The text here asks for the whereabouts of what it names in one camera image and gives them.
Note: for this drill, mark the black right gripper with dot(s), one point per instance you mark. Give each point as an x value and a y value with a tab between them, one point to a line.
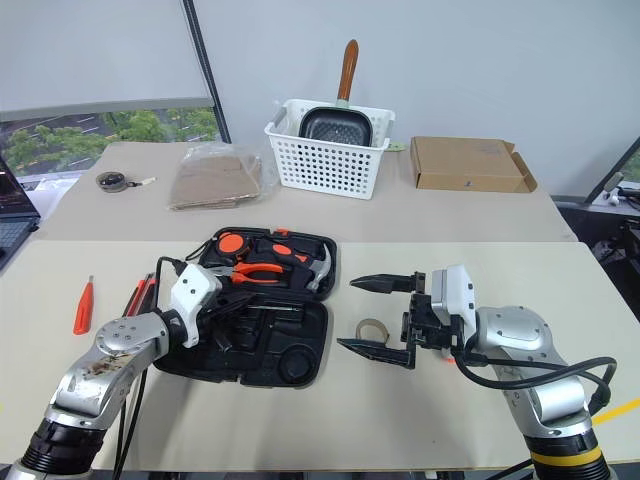
425	332

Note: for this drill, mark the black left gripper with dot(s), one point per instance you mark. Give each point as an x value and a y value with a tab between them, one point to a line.
212	312

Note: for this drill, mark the roll of clear tape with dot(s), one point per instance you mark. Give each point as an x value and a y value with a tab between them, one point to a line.
361	330

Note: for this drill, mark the orange black utility knife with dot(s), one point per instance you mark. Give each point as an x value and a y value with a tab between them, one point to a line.
148	292

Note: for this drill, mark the orange tester screwdriver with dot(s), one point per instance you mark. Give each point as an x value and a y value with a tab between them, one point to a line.
83	312

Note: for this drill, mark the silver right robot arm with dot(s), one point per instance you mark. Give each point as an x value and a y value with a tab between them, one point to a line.
525	345

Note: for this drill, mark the black plastic tool case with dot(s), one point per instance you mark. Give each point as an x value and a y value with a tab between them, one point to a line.
295	345

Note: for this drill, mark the small round black case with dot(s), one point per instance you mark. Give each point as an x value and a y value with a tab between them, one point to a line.
110	181

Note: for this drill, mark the orange black tape measure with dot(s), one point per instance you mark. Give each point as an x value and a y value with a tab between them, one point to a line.
231	244

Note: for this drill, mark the black orange claw hammer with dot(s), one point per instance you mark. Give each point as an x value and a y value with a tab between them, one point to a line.
322	272

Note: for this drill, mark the clear bag of cardboard sheets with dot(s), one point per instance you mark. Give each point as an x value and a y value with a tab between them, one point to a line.
215	180

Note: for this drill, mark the white perforated plastic basket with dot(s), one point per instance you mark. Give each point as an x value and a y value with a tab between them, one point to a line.
327	170

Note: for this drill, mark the small beige tag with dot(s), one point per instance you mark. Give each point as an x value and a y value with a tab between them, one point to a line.
149	180

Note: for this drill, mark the small green item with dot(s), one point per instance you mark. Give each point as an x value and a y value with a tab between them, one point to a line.
396	146

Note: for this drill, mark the flat brown cardboard box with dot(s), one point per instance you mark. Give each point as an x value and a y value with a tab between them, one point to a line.
465	165

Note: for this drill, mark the dark laptop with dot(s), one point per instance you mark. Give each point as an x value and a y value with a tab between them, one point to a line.
12	210

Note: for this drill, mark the dark background equipment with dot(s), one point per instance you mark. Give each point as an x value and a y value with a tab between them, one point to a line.
620	235

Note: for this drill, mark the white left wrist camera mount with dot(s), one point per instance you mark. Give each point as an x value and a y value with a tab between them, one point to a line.
192	290

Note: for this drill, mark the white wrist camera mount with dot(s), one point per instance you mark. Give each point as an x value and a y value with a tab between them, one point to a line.
192	290
452	295

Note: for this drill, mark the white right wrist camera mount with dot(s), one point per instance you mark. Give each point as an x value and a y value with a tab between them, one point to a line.
452	295

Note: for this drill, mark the dark window frame post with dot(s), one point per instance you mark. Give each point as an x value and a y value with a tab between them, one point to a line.
207	70

